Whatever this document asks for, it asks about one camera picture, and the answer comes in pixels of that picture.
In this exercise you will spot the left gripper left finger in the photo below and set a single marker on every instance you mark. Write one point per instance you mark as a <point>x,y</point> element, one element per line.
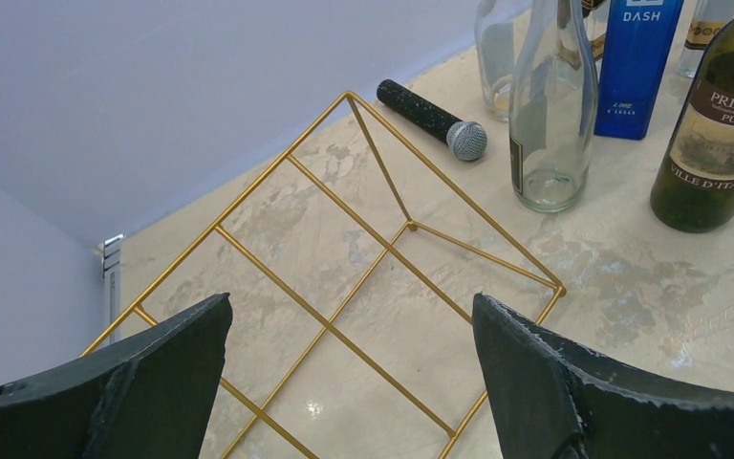
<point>147,396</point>

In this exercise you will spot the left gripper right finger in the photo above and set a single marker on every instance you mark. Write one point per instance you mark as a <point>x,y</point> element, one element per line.
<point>552,397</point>

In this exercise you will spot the green wine bottle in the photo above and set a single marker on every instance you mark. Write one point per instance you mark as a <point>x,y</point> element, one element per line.
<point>694,188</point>

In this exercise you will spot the clear bottle dark label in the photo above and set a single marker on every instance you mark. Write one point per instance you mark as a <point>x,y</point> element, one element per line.
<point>553,105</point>

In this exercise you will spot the blue square bottle silver cap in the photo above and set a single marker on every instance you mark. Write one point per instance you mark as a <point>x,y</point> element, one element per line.
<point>637,44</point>

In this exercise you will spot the clear round glass bottle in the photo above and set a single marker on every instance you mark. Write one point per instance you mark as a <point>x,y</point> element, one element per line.
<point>499,28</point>

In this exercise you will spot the clear bottle round emblem label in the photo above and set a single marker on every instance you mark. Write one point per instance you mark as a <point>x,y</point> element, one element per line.
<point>596,16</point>

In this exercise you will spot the clear square bottle gold label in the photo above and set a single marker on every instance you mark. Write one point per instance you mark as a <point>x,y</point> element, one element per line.
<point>708,18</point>

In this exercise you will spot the black handheld microphone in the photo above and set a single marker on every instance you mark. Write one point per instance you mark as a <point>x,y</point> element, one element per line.
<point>467,140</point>

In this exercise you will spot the gold wire wine rack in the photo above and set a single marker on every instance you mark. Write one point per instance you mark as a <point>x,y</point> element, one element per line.
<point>350,263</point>

